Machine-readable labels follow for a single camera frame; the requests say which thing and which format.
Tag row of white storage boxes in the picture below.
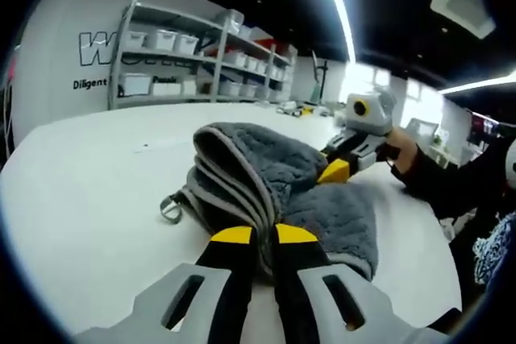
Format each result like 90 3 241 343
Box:
119 17 295 102

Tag person's body in black clothing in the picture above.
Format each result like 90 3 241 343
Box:
437 186 516 329

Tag grey metal shelf unit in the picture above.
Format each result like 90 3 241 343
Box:
108 0 300 110

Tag small yellow black parts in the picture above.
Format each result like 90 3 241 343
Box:
276 104 316 118

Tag long ceiling light strip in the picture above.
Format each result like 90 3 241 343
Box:
314 0 359 64
439 73 516 96

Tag ceiling air conditioner vent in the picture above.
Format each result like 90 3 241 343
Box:
429 0 497 39

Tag grey towel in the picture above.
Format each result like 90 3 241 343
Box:
160 121 379 280

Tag person's right hand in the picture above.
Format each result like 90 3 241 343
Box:
381 124 419 191

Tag wall television screen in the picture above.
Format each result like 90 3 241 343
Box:
469 112 500 136

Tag green upright stand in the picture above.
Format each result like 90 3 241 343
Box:
307 51 330 106

